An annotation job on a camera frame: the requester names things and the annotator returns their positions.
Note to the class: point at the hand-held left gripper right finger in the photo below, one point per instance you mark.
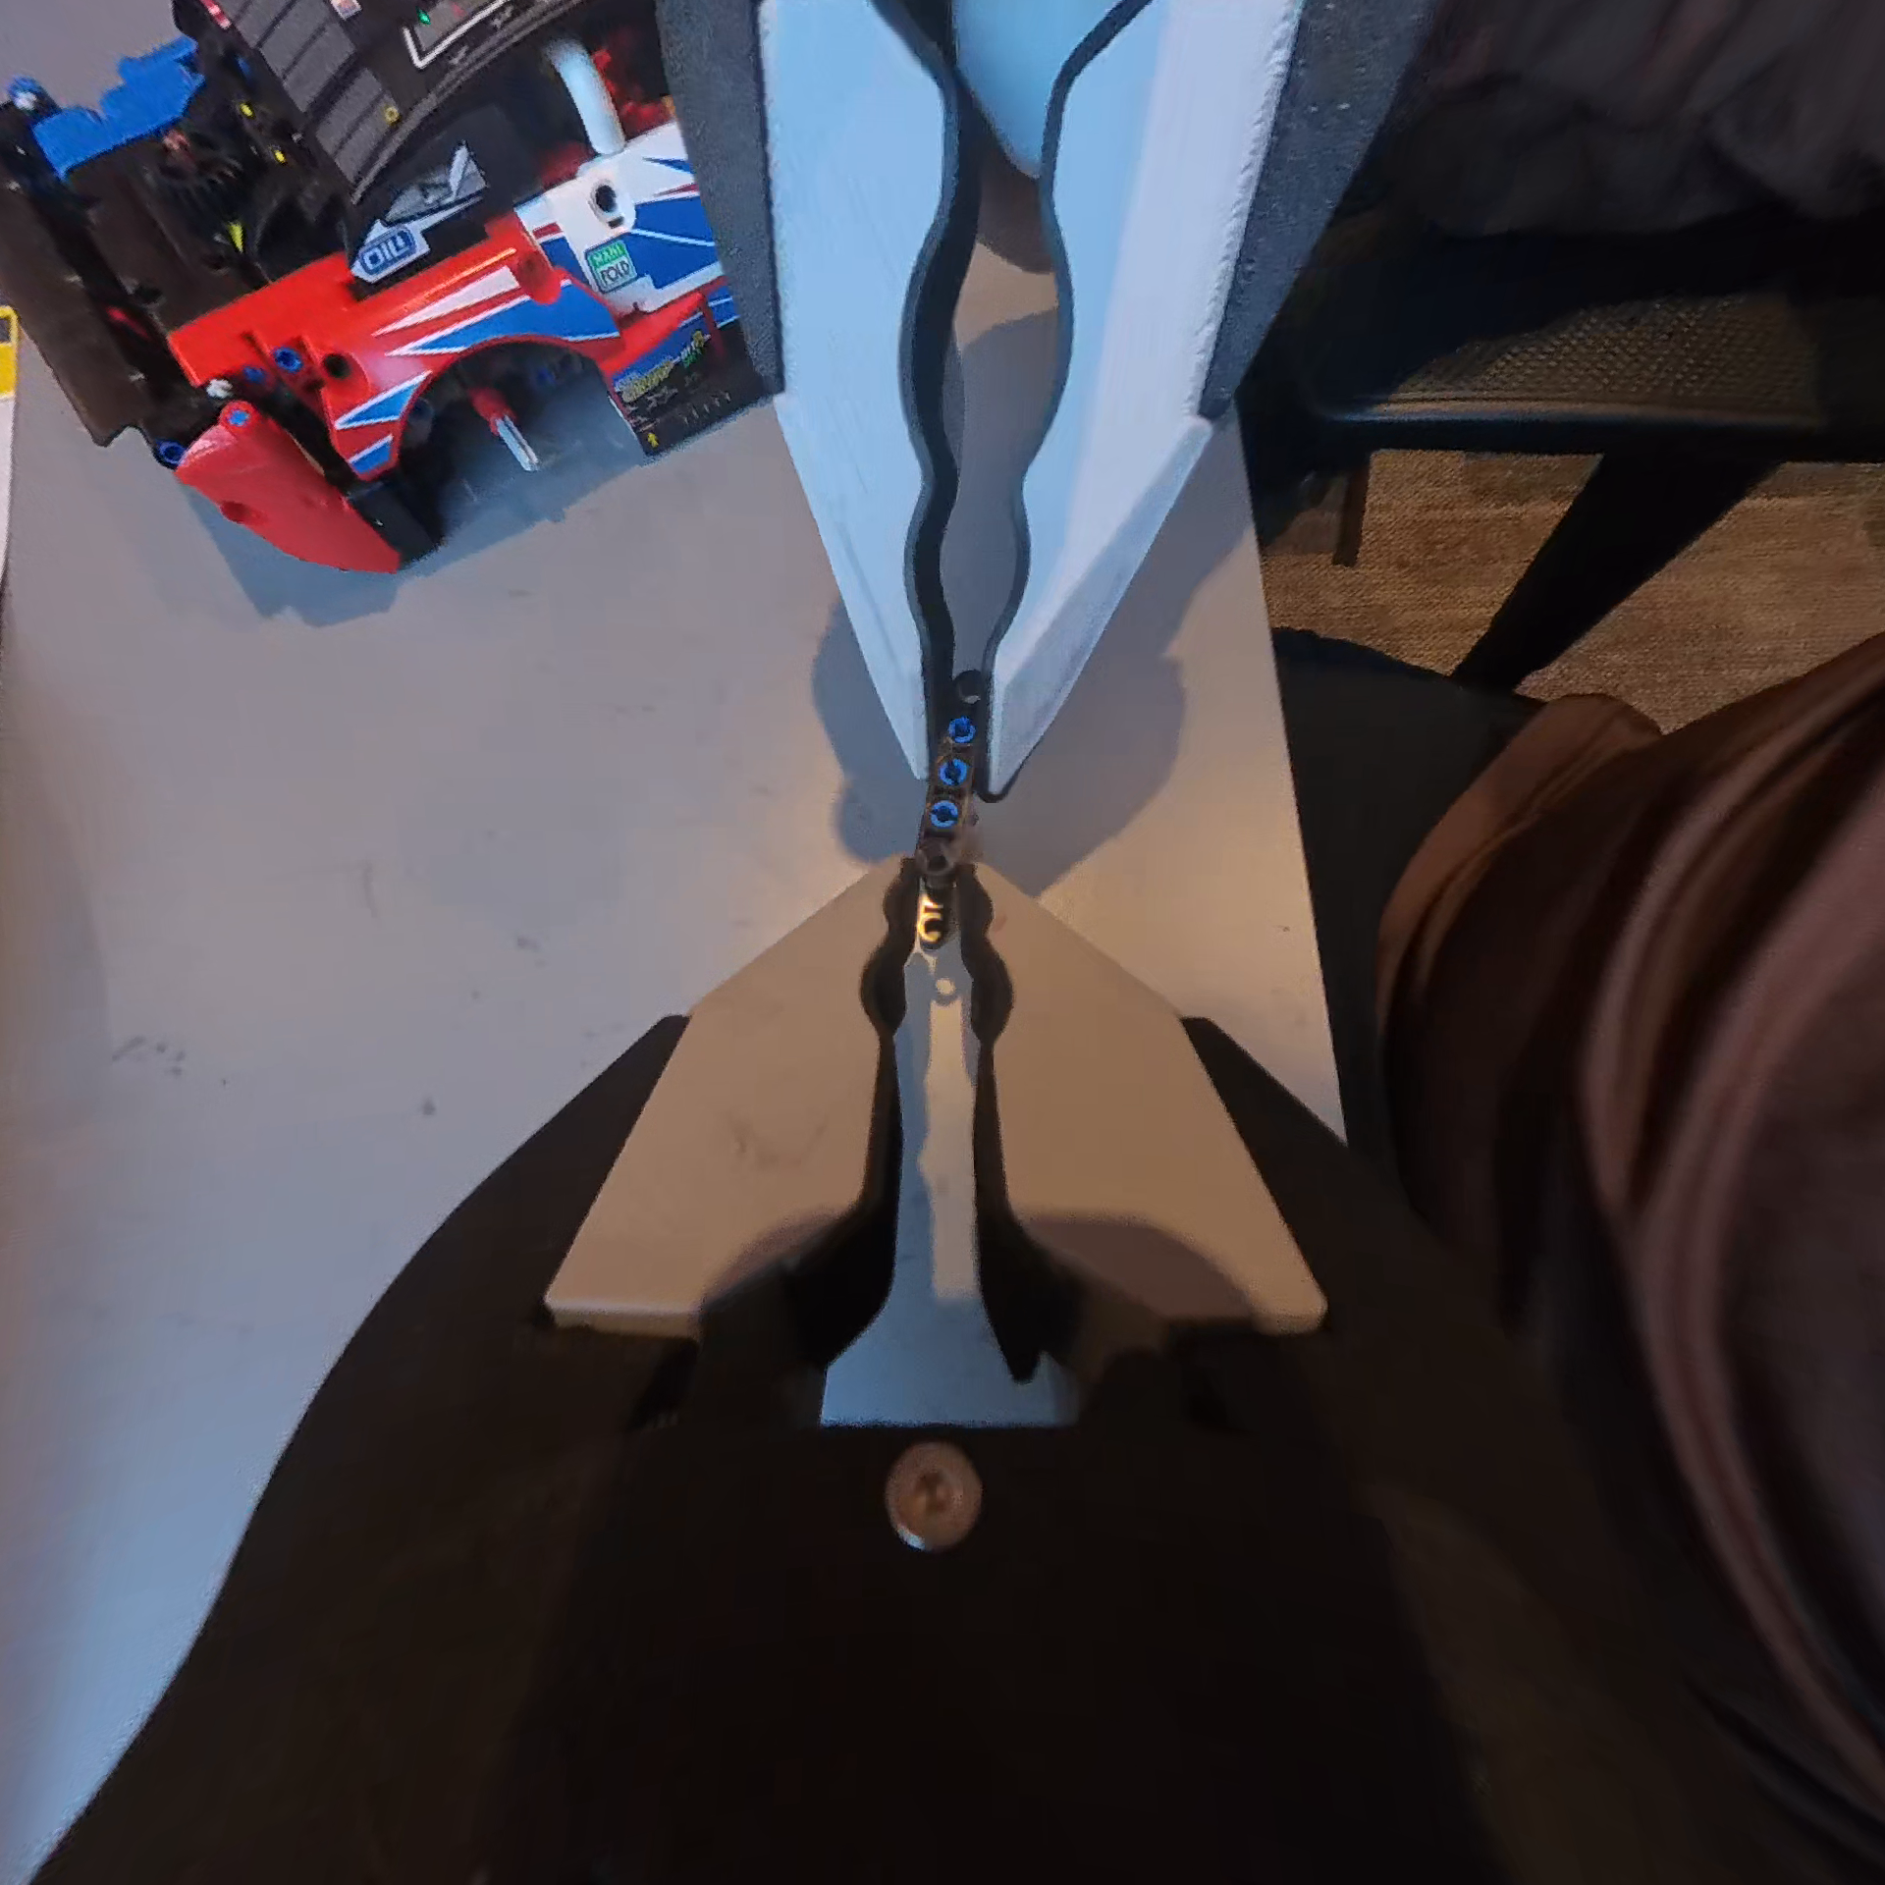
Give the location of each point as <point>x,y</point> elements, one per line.
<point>1133,1163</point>

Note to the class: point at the person's brown sweater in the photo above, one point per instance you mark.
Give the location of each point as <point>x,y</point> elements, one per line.
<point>1694,1178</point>

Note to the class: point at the red white blue toy car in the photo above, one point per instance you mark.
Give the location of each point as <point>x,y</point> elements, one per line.
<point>410,323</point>

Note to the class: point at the long black brick beam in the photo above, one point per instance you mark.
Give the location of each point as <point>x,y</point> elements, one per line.
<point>935,852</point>

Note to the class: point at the white desk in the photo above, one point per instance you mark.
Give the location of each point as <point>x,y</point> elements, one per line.
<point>442,884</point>

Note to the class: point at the black mesh office chair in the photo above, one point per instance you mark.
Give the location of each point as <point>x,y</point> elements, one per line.
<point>1547,353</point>

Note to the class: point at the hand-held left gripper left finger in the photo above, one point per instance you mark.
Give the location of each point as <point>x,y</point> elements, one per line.
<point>723,1149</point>

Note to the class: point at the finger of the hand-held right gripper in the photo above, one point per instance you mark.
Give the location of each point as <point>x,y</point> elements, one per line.
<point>1163,219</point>
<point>852,219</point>

